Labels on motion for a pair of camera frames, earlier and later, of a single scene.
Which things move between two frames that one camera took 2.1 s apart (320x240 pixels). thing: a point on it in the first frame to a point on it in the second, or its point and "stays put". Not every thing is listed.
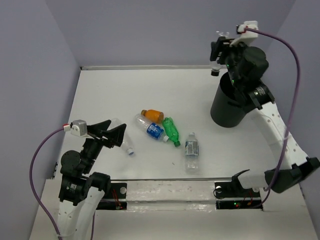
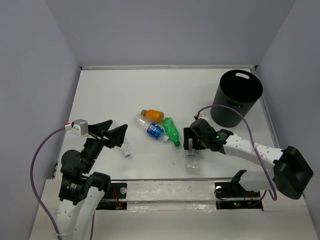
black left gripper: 115,135 stays put
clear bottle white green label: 192,154 stays put
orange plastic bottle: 153,115 stays put
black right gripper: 225,43 to 189,133
